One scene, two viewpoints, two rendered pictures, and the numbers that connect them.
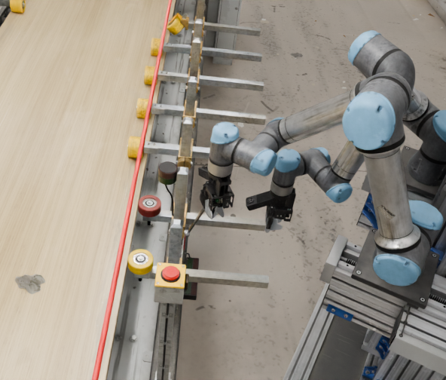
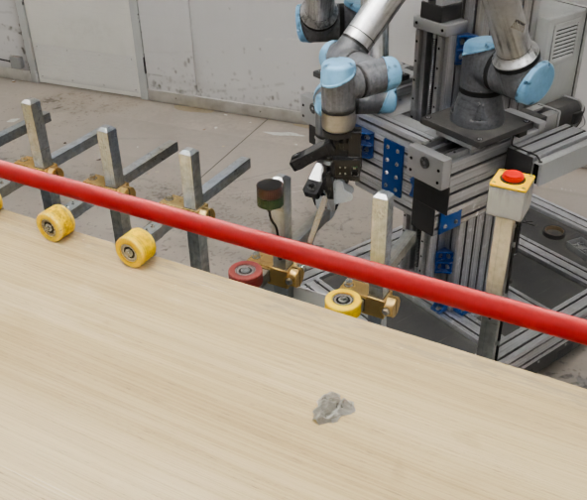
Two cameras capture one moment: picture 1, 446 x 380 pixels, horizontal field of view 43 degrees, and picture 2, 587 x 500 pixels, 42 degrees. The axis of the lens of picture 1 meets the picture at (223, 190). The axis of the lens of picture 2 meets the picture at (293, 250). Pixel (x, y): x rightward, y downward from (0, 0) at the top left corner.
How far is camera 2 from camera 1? 153 cm
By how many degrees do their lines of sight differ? 45
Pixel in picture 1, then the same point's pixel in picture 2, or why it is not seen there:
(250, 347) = not seen: hidden behind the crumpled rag
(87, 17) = not seen: outside the picture
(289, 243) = not seen: hidden behind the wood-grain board
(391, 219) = (524, 30)
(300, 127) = (382, 20)
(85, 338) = (455, 374)
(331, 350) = (397, 325)
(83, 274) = (343, 355)
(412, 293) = (517, 123)
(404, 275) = (548, 79)
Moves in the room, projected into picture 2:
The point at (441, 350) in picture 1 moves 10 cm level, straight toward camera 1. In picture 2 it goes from (563, 149) to (586, 164)
